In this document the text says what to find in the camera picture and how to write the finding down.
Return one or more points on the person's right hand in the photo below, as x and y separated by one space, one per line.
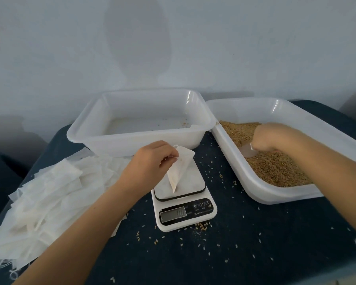
273 138

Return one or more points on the person's left hand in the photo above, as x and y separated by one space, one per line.
145 169

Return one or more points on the white plastic tub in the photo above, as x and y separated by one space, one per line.
136 142

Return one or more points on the clear plastic scoop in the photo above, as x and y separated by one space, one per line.
247 150

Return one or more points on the brown grain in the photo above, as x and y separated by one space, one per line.
279 169

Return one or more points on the white mesh bag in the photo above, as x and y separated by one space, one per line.
179 169

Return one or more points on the white tray of grain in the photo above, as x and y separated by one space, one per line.
255 191

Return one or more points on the pile of white bags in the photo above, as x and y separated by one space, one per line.
47 201

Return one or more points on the person's right forearm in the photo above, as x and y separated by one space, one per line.
332 181

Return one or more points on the person's left forearm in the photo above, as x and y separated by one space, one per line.
71 243

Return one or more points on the white digital kitchen scale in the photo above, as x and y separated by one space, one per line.
184 213

